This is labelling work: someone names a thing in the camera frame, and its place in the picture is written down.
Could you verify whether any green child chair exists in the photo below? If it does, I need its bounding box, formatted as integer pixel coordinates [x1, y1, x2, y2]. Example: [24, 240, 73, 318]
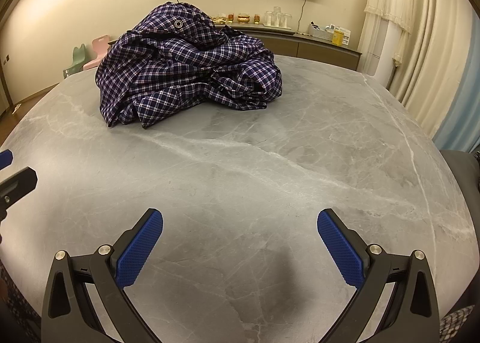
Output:
[62, 44, 88, 79]

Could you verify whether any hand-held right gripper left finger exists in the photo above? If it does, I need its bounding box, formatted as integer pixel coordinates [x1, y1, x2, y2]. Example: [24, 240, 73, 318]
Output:
[40, 208, 164, 343]

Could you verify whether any white storage box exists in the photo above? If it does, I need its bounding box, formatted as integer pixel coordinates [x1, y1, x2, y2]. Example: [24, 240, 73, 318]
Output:
[308, 22, 334, 41]

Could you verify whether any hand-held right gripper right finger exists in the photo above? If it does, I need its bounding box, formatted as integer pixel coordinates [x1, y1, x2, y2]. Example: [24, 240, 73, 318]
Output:
[317, 208, 440, 343]

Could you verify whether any person's patterned clothing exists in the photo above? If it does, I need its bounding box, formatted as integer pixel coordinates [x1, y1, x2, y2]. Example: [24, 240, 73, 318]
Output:
[0, 260, 477, 343]

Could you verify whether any grey low cabinet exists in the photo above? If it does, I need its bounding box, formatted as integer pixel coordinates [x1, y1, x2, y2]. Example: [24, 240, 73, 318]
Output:
[107, 23, 363, 72]

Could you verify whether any dark grey chair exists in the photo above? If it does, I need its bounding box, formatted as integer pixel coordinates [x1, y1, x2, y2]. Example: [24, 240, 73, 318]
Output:
[439, 150, 480, 216]

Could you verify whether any set of clear glasses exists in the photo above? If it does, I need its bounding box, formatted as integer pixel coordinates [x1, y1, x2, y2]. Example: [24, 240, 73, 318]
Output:
[263, 7, 293, 27]

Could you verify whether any cream curtain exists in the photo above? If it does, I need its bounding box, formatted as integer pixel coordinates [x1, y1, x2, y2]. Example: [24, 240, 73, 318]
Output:
[390, 0, 478, 133]

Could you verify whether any pink child chair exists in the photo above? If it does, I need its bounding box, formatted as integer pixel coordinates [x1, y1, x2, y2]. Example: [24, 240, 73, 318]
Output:
[83, 36, 110, 70]

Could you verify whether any light blue curtain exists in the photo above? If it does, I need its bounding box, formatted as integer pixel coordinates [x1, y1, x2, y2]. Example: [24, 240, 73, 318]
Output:
[431, 58, 480, 152]

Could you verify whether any white standing air conditioner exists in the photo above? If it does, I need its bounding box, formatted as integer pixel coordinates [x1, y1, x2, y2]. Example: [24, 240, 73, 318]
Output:
[362, 14, 404, 89]

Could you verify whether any navy plaid shirt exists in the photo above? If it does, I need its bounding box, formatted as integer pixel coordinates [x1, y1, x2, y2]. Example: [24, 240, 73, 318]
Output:
[95, 1, 284, 129]

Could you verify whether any yellow box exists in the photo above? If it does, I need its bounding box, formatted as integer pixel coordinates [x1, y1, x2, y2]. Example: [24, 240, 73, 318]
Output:
[332, 28, 352, 46]

